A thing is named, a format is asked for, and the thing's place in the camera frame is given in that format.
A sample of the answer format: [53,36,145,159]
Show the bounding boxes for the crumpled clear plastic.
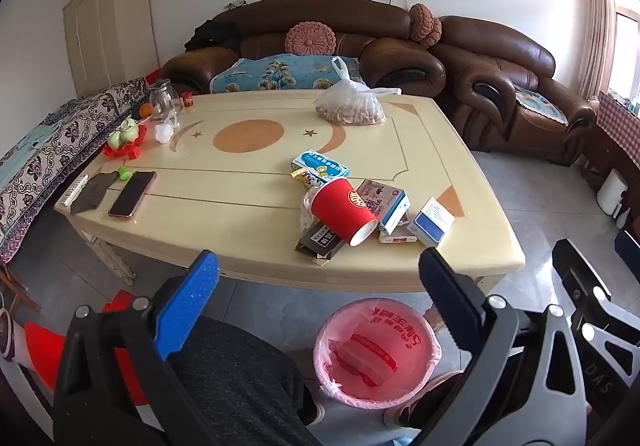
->
[154,122,180,145]

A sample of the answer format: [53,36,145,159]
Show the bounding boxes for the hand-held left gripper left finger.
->
[52,250,221,446]

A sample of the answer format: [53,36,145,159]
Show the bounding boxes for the brown leather sofa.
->
[161,0,447,99]

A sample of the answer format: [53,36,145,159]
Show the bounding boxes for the pink round cushion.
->
[285,22,337,57]
[409,3,443,47]

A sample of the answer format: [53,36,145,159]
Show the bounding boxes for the white remote control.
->
[60,174,91,207]

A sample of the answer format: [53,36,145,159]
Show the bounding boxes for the dark grey cloth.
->
[70,172,118,215]

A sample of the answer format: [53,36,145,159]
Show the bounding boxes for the white tissue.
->
[299,186,323,233]

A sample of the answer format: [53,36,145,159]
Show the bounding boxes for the blue floral sofa cover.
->
[209,53,362,94]

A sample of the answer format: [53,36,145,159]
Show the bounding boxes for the red checked tablecloth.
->
[596,90,640,161]

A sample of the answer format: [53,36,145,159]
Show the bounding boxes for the floral patterned sofa cover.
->
[0,78,151,264]

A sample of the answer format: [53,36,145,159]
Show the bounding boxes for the red fruit tray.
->
[102,123,149,161]

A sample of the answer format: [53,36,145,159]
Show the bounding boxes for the cream wooden table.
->
[54,93,526,294]

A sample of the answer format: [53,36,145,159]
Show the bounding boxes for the beige curtain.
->
[577,0,621,101]

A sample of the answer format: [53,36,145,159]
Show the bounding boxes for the red wrapper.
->
[332,333,398,384]

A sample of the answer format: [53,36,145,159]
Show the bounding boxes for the white appliance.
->
[597,169,627,217]

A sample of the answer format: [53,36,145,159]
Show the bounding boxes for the red paper cup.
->
[310,177,379,247]

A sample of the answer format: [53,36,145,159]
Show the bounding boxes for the blue white medicine box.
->
[291,149,351,181]

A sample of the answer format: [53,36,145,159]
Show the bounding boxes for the black clothes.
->
[184,18,242,51]

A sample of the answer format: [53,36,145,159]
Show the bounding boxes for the yellow snack wrapper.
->
[291,168,331,189]

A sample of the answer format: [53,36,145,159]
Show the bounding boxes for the window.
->
[607,0,640,111]

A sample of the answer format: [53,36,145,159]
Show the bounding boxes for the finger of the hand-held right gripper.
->
[551,238,640,397]

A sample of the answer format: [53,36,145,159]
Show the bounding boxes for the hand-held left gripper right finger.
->
[418,247,590,446]

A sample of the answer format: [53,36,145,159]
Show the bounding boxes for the cream cabinet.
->
[62,0,160,99]

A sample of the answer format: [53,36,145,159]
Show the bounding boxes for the brown leather armchair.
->
[432,16,597,167]

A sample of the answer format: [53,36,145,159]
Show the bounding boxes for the red plastic stool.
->
[22,288,166,407]

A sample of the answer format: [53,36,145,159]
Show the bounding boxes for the plastic bag of peanuts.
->
[314,56,402,127]

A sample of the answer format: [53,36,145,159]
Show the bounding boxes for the smartphone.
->
[108,170,157,219]

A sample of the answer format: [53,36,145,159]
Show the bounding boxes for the white red medicine box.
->
[356,179,411,235]

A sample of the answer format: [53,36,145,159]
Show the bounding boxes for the glass jar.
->
[148,80,182,121]

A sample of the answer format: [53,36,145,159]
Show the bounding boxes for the white box with blue panel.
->
[407,197,456,247]

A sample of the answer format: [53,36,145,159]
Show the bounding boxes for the pink lined trash bin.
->
[313,298,442,409]

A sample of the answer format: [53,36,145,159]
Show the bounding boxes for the black brown box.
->
[294,221,346,267]

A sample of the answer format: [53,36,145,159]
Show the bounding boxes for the brown wooden stool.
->
[0,263,43,317]

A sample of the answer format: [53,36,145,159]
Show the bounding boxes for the blue armchair seat cover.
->
[515,86,571,124]

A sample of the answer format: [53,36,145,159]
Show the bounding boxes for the white round device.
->
[0,310,26,363]

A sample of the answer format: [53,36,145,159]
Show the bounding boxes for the red white flat box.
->
[378,221,418,245]

